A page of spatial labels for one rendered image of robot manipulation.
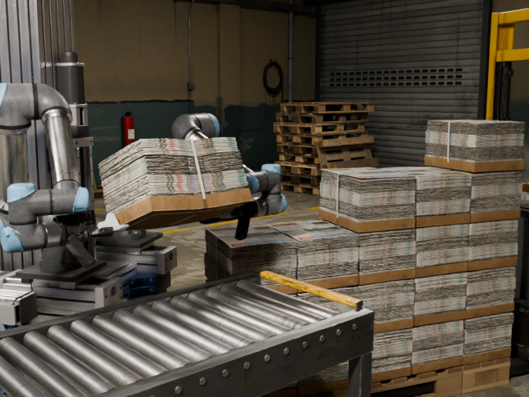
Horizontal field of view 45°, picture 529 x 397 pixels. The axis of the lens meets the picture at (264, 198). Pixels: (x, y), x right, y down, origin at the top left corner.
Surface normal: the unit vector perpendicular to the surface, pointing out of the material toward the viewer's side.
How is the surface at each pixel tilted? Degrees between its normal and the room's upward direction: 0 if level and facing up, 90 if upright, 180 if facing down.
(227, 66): 90
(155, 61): 90
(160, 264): 90
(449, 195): 90
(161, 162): 69
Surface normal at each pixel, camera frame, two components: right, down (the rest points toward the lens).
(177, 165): 0.63, -0.25
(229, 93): 0.66, 0.12
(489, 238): 0.39, 0.14
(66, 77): -0.26, 0.15
